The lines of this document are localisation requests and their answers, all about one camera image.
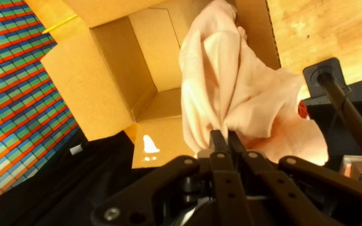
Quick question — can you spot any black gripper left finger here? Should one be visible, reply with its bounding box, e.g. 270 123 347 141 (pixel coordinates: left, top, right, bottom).
90 130 256 226

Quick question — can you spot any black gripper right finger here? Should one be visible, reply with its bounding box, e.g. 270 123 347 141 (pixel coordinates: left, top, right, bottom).
226 130 362 226

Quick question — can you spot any pink shirt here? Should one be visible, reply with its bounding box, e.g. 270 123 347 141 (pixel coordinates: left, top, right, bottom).
177 0 330 167

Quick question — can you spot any orange Pringles cardboard box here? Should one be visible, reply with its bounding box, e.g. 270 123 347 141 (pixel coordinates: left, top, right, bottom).
22 0 284 170

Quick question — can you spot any black pole stand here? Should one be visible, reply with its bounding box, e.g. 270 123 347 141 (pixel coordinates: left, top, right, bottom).
301 57 362 182

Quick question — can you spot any colourful patterned backdrop cloth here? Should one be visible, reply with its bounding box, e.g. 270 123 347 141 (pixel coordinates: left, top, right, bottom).
0 0 80 208

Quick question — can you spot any yellow pencil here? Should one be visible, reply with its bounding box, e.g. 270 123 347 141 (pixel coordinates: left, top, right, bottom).
41 14 79 36

